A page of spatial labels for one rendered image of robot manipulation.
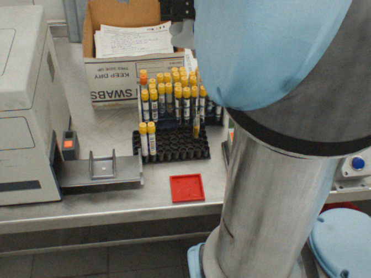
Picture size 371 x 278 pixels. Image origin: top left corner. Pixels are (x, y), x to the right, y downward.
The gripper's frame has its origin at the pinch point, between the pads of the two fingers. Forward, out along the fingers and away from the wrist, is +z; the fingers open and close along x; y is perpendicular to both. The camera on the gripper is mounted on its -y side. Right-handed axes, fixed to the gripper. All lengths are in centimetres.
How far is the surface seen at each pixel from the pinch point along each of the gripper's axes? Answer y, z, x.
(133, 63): 13.0, 13.4, -16.0
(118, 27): 17, 20, -44
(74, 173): 26.5, 22.1, 9.4
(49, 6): 37, 16, -50
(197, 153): 0.0, 24.3, 4.3
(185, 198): 3.9, 25.3, 15.7
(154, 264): 13, 114, -19
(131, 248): 22, 114, -27
